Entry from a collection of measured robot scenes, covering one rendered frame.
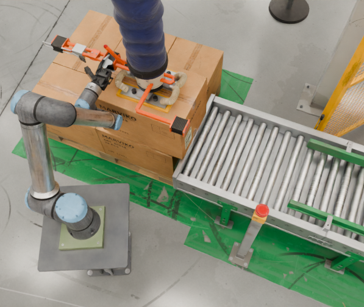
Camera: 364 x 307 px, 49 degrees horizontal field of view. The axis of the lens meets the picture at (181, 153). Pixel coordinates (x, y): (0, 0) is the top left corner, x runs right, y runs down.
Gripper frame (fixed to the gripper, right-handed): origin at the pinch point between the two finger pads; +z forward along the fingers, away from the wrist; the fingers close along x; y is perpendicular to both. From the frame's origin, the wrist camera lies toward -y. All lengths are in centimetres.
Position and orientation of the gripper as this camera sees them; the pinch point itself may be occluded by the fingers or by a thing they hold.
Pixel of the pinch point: (108, 59)
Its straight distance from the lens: 244.7
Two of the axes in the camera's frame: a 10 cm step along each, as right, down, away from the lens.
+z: 3.9, -8.3, 3.9
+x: -0.3, -4.4, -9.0
